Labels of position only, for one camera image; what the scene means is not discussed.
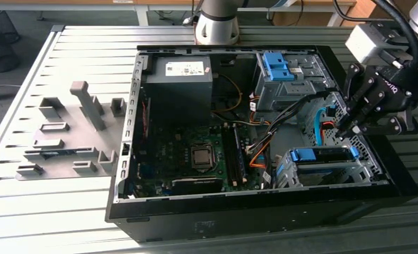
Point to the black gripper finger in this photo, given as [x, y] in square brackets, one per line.
[389, 125]
[372, 92]

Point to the hard disk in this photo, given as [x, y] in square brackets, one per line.
[302, 154]

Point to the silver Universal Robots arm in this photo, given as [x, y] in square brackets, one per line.
[215, 26]

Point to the metal disk bay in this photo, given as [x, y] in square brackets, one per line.
[336, 165]

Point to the grey optical drive cage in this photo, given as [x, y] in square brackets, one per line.
[290, 92]

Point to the blue plastic drive latch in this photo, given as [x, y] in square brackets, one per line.
[277, 66]

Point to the short white-framed wooden desk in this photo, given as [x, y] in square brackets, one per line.
[336, 22]

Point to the brown wooden cabinet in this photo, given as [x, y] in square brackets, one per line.
[401, 8]

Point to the green motherboard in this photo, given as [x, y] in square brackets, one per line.
[219, 164]

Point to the CPU socket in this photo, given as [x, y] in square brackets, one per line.
[202, 145]

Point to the grey power supply unit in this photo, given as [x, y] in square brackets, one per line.
[181, 76]

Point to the black PC case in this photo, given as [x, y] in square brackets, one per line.
[230, 211]

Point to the black graphics card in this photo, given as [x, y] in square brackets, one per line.
[198, 183]

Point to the grey parts rack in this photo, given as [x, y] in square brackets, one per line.
[74, 137]

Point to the long white-framed wooden desk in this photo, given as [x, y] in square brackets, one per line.
[89, 7]

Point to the spare RAM stick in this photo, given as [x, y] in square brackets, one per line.
[58, 153]

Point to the black mesh waste bin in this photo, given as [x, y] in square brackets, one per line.
[0, 53]

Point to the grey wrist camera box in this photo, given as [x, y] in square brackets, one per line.
[368, 42]

